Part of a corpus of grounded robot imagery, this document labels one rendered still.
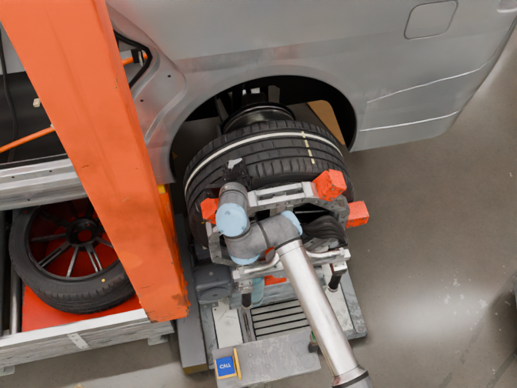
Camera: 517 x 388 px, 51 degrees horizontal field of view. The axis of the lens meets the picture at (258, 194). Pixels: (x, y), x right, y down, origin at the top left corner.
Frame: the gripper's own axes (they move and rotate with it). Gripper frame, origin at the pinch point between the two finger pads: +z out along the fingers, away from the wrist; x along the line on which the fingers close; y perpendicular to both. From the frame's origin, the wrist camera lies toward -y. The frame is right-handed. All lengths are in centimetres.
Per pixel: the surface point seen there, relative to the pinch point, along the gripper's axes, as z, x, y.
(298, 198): -8.5, -18.5, 17.2
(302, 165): -0.8, -11.3, 22.4
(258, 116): 41.0, -5.2, 7.9
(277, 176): -3.6, -10.0, 13.2
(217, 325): 26, -90, -59
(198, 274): 23, -56, -49
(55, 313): 16, -41, -117
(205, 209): -11.0, -6.7, -13.0
